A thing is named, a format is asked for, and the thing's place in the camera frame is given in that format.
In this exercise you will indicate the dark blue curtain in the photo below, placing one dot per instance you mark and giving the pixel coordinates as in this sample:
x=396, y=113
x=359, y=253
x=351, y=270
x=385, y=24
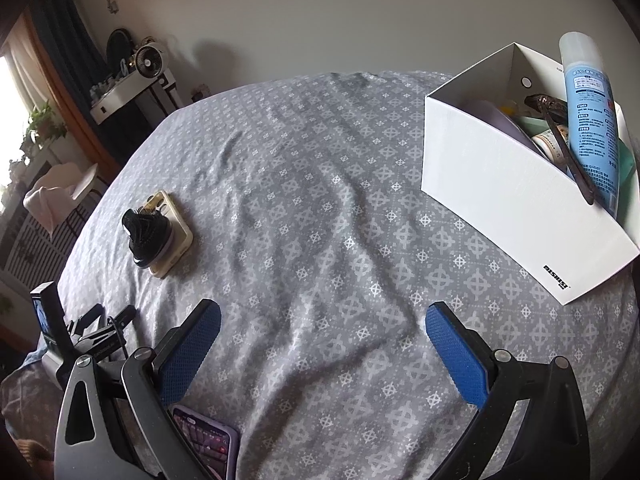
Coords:
x=70, y=15

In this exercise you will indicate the orange brown curtain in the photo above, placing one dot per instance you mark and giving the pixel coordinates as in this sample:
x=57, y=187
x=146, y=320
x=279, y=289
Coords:
x=60, y=80

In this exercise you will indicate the row of small bottles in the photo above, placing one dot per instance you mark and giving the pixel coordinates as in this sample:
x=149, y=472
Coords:
x=107, y=86

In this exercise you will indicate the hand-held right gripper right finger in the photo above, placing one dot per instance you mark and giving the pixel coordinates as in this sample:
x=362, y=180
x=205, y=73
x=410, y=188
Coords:
x=457, y=355

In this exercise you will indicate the blue spray can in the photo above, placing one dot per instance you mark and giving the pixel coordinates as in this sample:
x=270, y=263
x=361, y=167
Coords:
x=587, y=110

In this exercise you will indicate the wall switch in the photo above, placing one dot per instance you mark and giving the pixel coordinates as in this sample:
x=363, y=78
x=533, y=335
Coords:
x=113, y=6

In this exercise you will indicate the white paper sheet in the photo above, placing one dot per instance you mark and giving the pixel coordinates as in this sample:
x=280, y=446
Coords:
x=500, y=185

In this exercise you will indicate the white tower device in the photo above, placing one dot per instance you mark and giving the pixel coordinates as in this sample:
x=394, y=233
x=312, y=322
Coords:
x=169, y=90

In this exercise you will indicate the green potted plant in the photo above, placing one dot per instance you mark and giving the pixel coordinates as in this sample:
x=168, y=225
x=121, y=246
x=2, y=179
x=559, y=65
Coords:
x=46, y=125

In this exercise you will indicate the mint green object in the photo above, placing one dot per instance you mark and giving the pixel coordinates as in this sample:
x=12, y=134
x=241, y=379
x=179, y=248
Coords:
x=626, y=170

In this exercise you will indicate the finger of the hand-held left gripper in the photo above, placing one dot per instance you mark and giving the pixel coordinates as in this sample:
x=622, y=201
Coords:
x=117, y=316
x=87, y=321

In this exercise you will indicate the white wall shelf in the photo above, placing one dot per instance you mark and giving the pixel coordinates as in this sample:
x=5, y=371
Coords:
x=125, y=97

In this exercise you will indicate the white plastic chair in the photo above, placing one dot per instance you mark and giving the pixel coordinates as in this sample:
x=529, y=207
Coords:
x=75, y=180

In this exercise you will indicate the grey patterned bedsheet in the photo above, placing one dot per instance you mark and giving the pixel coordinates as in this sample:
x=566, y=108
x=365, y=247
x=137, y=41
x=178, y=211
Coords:
x=325, y=210

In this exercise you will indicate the pale purple round object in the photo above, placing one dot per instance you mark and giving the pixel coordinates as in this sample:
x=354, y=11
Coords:
x=492, y=117

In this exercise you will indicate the beige square compact case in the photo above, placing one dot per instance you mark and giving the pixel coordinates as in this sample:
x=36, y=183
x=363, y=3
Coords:
x=175, y=245

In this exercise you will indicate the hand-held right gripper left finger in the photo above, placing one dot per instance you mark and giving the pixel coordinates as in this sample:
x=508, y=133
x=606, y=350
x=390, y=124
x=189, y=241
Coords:
x=192, y=345

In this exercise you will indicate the smartphone with purple case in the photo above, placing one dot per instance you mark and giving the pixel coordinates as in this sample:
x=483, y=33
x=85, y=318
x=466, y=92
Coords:
x=210, y=440

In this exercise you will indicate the white cloth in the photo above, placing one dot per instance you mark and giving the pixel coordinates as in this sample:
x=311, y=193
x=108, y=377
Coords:
x=42, y=205

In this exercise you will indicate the brown sunglasses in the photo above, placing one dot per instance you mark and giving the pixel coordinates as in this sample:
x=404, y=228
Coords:
x=575, y=170

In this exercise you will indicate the white desk fan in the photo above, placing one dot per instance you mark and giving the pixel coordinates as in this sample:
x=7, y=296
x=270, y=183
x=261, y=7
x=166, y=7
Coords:
x=149, y=58

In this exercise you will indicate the cream tape roll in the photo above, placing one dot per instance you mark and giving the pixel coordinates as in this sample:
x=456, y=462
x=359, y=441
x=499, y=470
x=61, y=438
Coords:
x=547, y=142

